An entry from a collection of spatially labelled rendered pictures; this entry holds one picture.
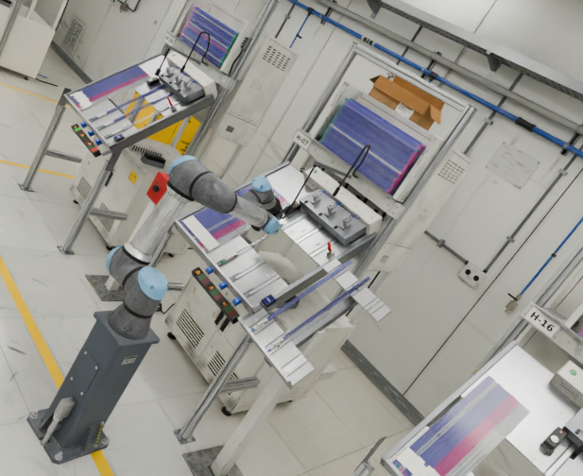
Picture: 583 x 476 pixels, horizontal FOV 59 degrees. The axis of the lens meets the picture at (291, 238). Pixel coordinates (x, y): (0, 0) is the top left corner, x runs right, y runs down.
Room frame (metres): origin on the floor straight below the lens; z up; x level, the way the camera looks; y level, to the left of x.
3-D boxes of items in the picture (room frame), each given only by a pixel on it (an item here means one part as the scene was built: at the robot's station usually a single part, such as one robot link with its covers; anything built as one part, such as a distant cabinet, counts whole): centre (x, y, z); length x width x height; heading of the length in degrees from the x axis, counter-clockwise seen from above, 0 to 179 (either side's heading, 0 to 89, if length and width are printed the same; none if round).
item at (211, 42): (3.56, 1.07, 0.95); 1.35 x 0.82 x 1.90; 146
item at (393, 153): (2.58, -0.09, 1.52); 0.51 x 0.13 x 0.27; 56
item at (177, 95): (3.38, 1.17, 0.66); 1.01 x 0.73 x 1.31; 146
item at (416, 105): (2.89, -0.17, 1.82); 0.68 x 0.30 x 0.20; 56
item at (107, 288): (2.74, 0.74, 0.39); 0.24 x 0.24 x 0.78; 56
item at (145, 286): (1.68, 0.34, 0.72); 0.13 x 0.12 x 0.14; 63
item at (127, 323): (1.67, 0.33, 0.60); 0.15 x 0.15 x 0.10
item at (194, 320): (2.72, -0.11, 0.31); 0.70 x 0.65 x 0.62; 56
